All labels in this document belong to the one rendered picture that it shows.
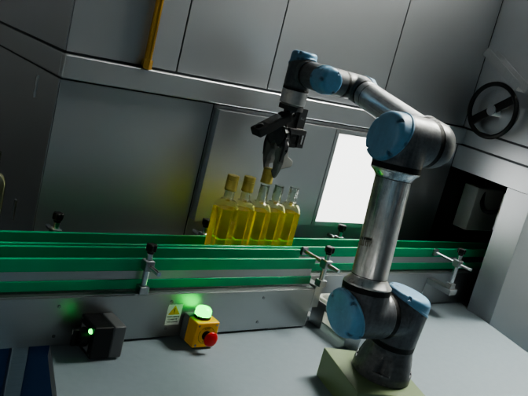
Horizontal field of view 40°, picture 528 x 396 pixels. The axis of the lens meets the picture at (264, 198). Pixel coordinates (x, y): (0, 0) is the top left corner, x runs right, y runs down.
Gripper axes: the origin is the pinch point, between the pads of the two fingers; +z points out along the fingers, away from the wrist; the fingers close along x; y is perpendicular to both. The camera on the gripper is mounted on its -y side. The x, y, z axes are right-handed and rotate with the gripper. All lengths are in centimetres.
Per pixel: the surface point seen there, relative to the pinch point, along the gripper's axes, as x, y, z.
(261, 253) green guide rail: -6.1, 0.0, 23.2
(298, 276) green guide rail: -13.1, 10.3, 27.4
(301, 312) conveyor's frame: -15.1, 13.2, 38.2
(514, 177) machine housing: -11, 102, -10
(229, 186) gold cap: -1.0, -12.9, 5.3
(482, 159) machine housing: 4, 102, -12
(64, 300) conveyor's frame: -16, -62, 31
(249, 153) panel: 12.2, 0.9, -1.9
